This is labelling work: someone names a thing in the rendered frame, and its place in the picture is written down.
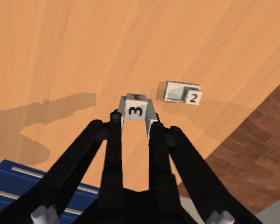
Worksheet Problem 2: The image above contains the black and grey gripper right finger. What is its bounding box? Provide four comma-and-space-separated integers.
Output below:
145, 98, 263, 224

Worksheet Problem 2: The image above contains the white number cube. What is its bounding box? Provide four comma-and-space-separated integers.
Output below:
181, 87, 203, 105
124, 93, 148, 121

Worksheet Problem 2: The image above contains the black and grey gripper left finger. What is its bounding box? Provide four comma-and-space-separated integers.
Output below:
0, 96, 126, 224

